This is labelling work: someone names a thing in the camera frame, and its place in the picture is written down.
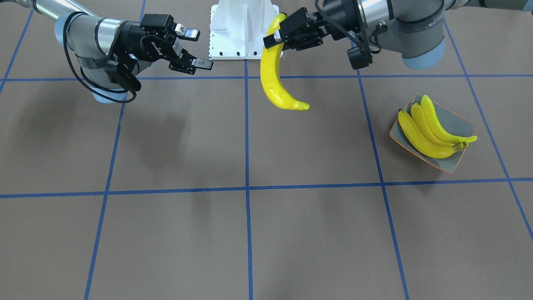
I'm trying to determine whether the grey square plate orange rim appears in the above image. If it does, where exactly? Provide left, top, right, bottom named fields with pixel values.
left=389, top=93, right=477, bottom=173

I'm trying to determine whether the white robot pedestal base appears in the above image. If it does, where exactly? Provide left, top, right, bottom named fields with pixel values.
left=208, top=0, right=280, bottom=60

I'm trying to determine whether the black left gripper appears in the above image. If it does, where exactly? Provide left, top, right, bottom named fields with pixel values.
left=263, top=0, right=360, bottom=51

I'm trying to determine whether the yellow banana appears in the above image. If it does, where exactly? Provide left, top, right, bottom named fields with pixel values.
left=411, top=103, right=459, bottom=145
left=420, top=95, right=477, bottom=144
left=398, top=110, right=468, bottom=159
left=260, top=13, right=310, bottom=111

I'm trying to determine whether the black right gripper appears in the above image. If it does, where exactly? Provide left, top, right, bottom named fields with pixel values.
left=110, top=14, right=214, bottom=75

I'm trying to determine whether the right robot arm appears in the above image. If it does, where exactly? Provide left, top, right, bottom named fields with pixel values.
left=16, top=0, right=213, bottom=104

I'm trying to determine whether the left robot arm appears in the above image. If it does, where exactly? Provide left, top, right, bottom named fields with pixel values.
left=263, top=0, right=532, bottom=70

